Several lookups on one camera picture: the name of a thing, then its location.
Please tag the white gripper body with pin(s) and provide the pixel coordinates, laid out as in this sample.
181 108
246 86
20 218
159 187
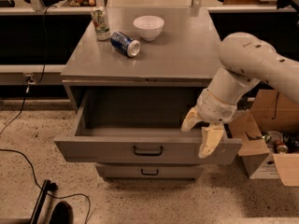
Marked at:
216 108

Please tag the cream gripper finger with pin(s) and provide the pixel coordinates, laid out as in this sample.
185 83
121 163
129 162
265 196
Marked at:
211 137
191 119

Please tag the grey top drawer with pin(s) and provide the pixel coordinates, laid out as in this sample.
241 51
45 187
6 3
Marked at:
139 125

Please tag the grey drawer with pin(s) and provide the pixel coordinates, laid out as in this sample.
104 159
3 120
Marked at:
139 125
121 171

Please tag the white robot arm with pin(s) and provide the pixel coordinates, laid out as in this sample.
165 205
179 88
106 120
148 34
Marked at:
246 61

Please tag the grey drawer cabinet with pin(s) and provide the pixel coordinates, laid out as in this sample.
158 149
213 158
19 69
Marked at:
184 55

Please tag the grey bottom drawer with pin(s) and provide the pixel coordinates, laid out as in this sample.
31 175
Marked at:
121 171

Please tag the cardboard box of cans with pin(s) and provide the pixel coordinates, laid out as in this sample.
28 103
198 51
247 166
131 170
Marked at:
270 111

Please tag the red can in box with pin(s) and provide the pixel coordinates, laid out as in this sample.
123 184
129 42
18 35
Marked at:
280 147

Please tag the white ceramic bowl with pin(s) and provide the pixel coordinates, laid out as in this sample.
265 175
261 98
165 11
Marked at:
149 27

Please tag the blue soda can lying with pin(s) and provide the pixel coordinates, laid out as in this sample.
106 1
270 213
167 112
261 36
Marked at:
124 44

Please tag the green white upright can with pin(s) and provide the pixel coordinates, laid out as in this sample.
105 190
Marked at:
100 23

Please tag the black stand base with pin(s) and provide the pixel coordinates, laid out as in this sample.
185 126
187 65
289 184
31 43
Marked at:
59 213

